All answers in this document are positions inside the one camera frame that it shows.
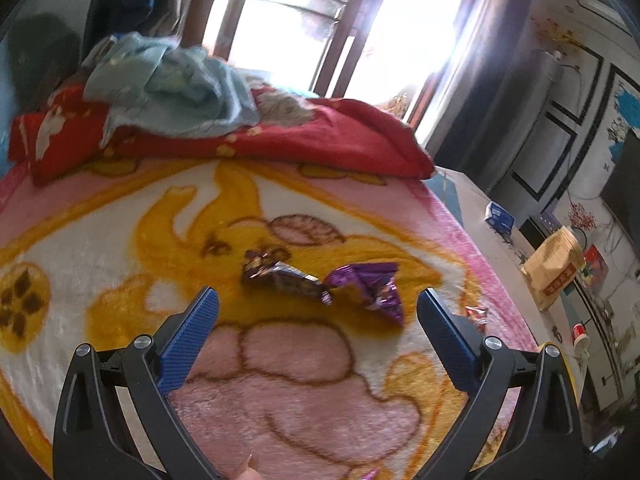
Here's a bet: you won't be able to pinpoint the brown paper bag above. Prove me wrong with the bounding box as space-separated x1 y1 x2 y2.
520 226 586 314

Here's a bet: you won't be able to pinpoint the red picture card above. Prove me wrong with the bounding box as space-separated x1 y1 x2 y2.
582 245 609 289

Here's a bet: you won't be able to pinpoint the red flower decoration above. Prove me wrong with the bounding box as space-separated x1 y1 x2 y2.
567 202 597 232

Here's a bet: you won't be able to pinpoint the light blue blanket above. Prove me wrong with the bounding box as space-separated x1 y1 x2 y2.
82 32 261 139

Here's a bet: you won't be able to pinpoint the window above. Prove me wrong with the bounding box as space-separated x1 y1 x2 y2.
200 0 481 126

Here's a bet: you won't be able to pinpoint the white air conditioner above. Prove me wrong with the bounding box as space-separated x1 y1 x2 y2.
435 49 569 171

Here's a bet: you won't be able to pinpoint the person's left hand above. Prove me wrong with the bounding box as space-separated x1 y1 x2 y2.
235 454 264 480

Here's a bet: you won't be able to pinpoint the printed cartoon blanket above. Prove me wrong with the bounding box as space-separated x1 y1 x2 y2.
0 152 539 480

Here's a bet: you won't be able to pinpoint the blue flower wall decal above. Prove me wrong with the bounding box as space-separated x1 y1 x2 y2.
605 85 640 147

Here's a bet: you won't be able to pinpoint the dark brown candy wrapper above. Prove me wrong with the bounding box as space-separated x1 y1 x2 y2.
241 250 334 306

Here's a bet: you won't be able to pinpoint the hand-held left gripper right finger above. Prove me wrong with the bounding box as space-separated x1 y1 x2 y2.
415 288 586 480

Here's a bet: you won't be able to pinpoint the small blue box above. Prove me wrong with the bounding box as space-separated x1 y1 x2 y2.
484 201 516 234

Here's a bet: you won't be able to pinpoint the red and white cup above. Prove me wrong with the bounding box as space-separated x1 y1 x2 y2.
572 324 591 357

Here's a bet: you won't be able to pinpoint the black television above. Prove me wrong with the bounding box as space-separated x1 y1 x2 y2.
600 130 640 222

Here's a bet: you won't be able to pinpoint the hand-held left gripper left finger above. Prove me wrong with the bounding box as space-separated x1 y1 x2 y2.
52 286 236 480

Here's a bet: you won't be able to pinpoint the red quilt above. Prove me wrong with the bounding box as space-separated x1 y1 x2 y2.
10 85 435 187

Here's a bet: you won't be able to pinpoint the yellow artificial flowers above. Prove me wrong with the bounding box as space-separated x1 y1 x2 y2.
530 15 581 62

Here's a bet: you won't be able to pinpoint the small red silver wrapper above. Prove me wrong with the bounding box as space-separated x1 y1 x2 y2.
462 305 490 331

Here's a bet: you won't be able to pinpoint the dark blue curtain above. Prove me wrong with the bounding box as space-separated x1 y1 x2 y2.
85 0 167 52

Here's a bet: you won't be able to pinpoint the purple foil wrapper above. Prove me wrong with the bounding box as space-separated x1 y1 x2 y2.
322 261 405 327

